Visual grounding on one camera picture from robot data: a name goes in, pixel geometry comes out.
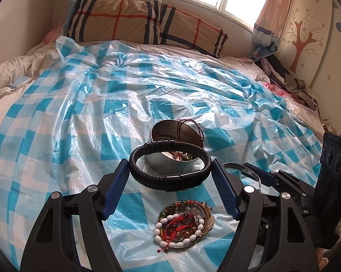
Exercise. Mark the pile of dark clothes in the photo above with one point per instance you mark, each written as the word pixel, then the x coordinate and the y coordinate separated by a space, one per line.
pixel 298 87

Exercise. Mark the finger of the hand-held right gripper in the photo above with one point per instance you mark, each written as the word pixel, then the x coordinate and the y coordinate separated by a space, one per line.
pixel 265 174

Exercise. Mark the tan plaid pillow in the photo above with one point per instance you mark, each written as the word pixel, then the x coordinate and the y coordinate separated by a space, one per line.
pixel 116 17

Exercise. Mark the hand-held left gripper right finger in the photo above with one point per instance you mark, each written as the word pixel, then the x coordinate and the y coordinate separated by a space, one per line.
pixel 227 189

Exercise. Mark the blue checked plastic sheet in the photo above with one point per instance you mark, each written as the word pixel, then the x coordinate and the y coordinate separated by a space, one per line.
pixel 102 104

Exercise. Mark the white quilt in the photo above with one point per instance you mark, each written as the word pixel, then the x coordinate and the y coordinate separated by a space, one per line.
pixel 14 70

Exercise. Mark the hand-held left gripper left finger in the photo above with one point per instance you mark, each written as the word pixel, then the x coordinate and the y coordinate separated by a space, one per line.
pixel 113 188

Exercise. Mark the white wardrobe with tree sticker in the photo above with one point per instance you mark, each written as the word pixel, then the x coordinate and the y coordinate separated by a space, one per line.
pixel 318 34

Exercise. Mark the pink curtain with blue hem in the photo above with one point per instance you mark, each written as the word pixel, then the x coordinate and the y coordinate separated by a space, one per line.
pixel 272 11

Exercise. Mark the silver metal bangle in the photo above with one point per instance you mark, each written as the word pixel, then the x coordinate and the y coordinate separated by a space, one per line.
pixel 238 165

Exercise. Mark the round metal tin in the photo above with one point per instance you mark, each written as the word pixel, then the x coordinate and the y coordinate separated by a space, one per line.
pixel 159 164

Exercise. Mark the pink cloth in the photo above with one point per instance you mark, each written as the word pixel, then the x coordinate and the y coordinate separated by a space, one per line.
pixel 50 35

